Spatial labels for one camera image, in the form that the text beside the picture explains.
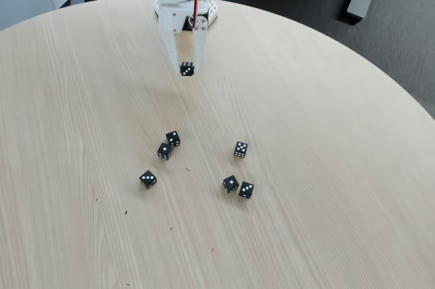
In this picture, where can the black die white pips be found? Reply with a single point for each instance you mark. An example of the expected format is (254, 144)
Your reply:
(231, 184)
(147, 179)
(240, 149)
(246, 189)
(173, 138)
(187, 69)
(164, 151)

